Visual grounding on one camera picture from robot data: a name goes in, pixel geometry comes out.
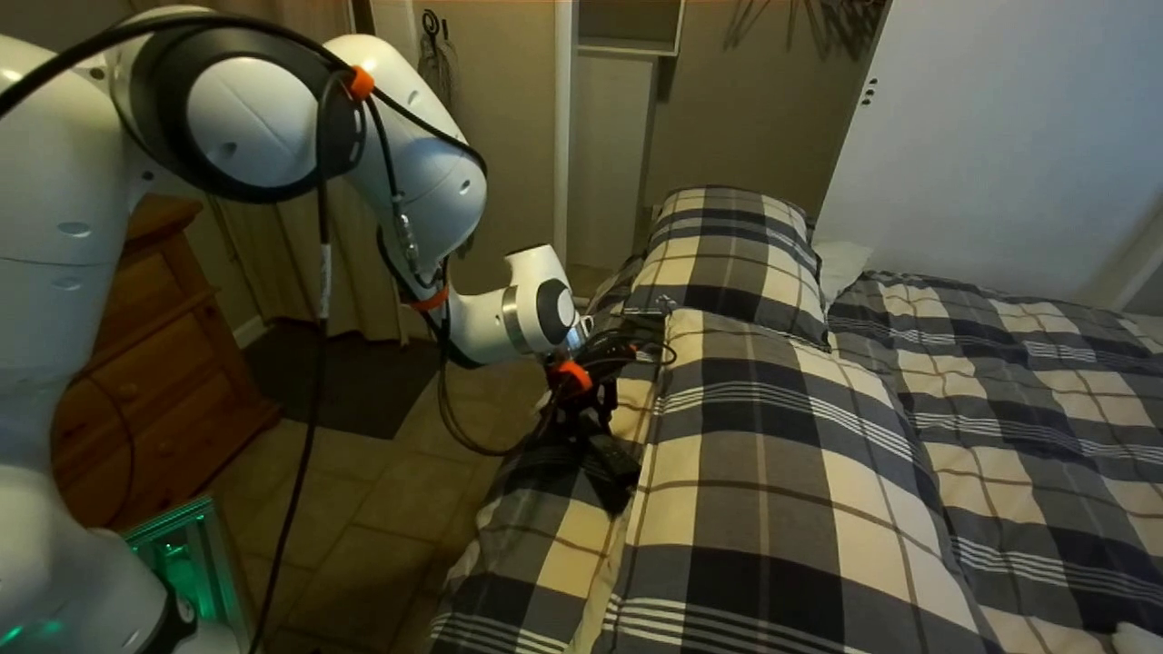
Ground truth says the wooden dresser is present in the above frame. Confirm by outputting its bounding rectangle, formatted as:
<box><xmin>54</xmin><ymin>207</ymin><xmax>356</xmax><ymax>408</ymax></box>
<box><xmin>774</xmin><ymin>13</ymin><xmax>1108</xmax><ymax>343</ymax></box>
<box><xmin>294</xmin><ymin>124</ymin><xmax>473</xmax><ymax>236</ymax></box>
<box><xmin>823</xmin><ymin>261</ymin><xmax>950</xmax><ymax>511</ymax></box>
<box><xmin>48</xmin><ymin>196</ymin><xmax>283</xmax><ymax>534</ymax></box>

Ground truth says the plaid bedspread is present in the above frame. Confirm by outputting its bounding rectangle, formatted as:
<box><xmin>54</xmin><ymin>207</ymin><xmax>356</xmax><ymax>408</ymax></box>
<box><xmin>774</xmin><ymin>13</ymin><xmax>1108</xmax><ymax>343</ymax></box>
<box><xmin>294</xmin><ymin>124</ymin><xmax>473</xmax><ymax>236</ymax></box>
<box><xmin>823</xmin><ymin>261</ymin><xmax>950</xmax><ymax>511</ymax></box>
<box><xmin>421</xmin><ymin>267</ymin><xmax>1163</xmax><ymax>654</ymax></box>

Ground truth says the dark floor rug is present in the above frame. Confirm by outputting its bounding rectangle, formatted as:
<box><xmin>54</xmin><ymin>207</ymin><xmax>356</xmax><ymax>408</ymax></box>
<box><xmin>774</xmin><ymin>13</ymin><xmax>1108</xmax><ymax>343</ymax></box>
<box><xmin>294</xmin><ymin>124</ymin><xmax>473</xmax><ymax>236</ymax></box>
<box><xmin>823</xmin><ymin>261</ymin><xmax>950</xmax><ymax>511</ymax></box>
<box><xmin>239</xmin><ymin>317</ymin><xmax>448</xmax><ymax>442</ymax></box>

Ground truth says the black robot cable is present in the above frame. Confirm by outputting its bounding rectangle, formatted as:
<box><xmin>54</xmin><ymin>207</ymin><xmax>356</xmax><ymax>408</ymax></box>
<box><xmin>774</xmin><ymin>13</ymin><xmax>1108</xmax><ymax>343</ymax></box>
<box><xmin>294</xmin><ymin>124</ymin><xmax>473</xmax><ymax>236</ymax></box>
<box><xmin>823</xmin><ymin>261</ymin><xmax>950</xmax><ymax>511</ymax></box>
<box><xmin>0</xmin><ymin>12</ymin><xmax>683</xmax><ymax>654</ymax></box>

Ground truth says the small plaid pillow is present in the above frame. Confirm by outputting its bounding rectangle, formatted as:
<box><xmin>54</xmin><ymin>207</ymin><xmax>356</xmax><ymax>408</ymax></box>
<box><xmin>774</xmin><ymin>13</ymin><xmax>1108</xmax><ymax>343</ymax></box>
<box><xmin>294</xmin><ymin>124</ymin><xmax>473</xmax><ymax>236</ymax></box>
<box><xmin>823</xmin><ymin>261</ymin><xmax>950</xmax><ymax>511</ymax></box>
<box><xmin>620</xmin><ymin>180</ymin><xmax>839</xmax><ymax>349</ymax></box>

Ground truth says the green-lit control box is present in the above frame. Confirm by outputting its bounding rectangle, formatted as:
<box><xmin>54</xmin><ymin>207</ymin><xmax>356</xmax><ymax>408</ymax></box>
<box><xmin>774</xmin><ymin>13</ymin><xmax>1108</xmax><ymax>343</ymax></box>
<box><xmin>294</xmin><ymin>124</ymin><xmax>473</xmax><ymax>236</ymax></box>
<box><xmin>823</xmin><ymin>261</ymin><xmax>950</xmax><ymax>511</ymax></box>
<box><xmin>121</xmin><ymin>489</ymin><xmax>264</xmax><ymax>654</ymax></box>

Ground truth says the pale closet door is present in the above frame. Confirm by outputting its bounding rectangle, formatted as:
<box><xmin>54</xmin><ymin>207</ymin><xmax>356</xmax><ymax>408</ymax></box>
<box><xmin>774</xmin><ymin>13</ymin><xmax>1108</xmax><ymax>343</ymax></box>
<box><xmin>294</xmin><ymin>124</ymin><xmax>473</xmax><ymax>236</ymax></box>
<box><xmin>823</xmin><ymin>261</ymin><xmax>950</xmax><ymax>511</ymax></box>
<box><xmin>564</xmin><ymin>46</ymin><xmax>666</xmax><ymax>277</ymax></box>

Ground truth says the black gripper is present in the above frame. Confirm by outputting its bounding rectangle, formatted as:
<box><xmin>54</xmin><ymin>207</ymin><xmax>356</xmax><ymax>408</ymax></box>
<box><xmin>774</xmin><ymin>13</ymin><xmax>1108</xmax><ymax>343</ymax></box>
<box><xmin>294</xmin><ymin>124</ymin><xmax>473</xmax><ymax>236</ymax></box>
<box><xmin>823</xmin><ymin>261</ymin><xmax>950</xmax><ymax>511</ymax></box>
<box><xmin>530</xmin><ymin>387</ymin><xmax>645</xmax><ymax>514</ymax></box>

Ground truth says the large plaid pillow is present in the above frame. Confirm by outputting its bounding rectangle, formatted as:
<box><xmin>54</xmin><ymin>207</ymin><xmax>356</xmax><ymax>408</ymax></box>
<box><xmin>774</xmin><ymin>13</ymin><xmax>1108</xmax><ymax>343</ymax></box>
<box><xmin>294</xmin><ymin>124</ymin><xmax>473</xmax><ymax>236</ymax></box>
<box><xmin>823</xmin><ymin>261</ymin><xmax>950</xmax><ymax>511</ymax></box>
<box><xmin>594</xmin><ymin>305</ymin><xmax>1010</xmax><ymax>654</ymax></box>

